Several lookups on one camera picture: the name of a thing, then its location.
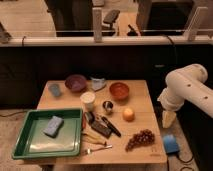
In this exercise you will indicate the blue sponge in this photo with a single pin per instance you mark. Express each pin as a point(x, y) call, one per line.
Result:
point(53, 126)

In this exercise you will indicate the black office chair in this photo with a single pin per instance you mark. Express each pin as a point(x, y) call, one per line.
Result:
point(108, 21)

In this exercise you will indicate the small metal cup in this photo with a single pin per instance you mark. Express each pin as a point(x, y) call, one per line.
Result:
point(108, 107)

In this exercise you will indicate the purple grape bunch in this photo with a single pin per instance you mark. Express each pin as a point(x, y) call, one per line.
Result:
point(143, 138)

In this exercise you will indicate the silver fork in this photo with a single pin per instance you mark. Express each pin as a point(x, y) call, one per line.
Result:
point(89, 150)

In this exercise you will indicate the yellow banana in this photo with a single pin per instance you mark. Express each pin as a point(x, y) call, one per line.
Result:
point(90, 137)

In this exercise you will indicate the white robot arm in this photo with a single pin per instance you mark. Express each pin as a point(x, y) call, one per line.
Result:
point(185, 84)

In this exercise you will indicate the blue cup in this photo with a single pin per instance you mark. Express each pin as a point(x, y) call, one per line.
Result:
point(55, 90)

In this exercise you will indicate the white cup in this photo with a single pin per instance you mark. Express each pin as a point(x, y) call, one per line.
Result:
point(88, 99)

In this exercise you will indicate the red bowl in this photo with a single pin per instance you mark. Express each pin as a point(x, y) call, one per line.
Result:
point(119, 90)

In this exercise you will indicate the yellow orange fruit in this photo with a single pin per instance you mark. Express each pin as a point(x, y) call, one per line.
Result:
point(128, 114)

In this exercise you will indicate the purple bowl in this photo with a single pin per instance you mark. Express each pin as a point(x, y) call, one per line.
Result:
point(76, 83)

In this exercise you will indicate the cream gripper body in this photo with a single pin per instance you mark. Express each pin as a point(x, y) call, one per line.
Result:
point(168, 118)

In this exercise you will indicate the dark rectangular block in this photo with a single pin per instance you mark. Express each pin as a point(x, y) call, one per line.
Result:
point(103, 130)

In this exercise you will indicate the green plastic tray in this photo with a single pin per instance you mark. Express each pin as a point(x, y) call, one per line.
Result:
point(33, 143)

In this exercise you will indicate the blue object on floor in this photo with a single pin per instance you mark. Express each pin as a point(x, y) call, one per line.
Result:
point(170, 144)

